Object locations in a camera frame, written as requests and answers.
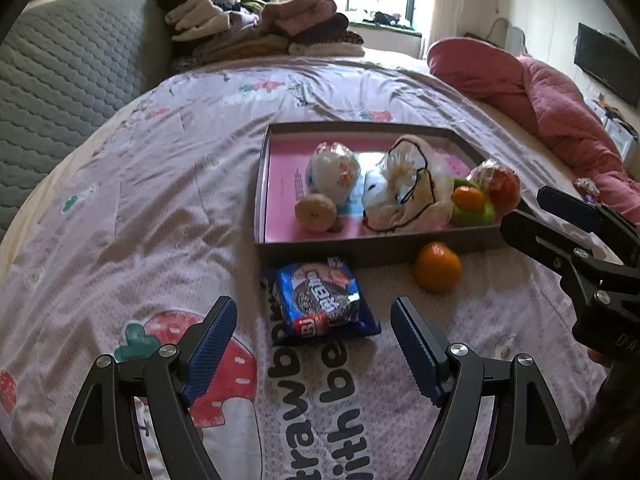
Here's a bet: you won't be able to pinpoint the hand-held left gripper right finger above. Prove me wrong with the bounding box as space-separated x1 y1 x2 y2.
390 296 578 480

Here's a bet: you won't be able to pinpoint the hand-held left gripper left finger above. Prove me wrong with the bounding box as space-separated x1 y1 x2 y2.
52 295 238 480

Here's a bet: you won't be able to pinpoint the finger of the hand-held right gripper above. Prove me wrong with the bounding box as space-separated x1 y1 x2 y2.
499 210 609 292
536 185 640 267

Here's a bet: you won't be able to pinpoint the clear-wrapped orange snack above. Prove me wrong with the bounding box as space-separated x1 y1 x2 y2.
466 158 522 212

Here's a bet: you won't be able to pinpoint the green yarn ring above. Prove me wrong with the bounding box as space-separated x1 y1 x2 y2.
450 177 497 227

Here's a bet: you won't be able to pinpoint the orange tangerine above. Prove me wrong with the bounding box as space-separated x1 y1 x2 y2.
452 185 487 212
413 241 463 293

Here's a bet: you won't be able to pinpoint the blue cookie packet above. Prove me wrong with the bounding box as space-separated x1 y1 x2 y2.
265 256 382 346

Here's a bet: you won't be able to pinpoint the shallow grey cardboard box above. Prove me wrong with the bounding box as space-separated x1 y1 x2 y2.
252 122 503 270

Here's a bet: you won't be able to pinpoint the translucent beige drawstring pouch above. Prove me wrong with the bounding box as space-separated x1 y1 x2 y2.
361 135 456 233

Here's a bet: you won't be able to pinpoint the tan round wooden toy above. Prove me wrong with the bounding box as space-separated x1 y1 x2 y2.
294 195 345 233

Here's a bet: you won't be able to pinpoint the white plastic snack bag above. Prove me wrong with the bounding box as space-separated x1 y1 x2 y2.
305 141 362 206

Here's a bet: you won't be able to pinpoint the small plush toy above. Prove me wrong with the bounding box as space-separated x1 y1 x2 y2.
572 177 603 203

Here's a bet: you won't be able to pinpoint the white drawer cabinet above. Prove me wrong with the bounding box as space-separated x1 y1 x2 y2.
592 100 640 161

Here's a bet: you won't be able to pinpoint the pink quilted comforter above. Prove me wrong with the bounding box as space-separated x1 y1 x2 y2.
487 55 640 211

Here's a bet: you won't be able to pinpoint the black television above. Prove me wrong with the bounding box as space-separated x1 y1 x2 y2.
573 22 640 116

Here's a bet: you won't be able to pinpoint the pink pillow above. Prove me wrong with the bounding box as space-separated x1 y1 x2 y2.
426 37 523 106

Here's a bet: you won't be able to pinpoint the white chair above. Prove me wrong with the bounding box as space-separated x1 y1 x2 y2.
487 17 528 56

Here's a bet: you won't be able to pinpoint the dark clothes on windowsill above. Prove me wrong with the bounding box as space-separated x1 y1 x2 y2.
372 10 413 28

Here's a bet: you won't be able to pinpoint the grey quilted headboard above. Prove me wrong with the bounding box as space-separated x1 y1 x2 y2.
0 0 173 241

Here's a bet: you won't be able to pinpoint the pile of folded clothes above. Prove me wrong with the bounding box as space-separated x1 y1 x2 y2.
156 0 366 68

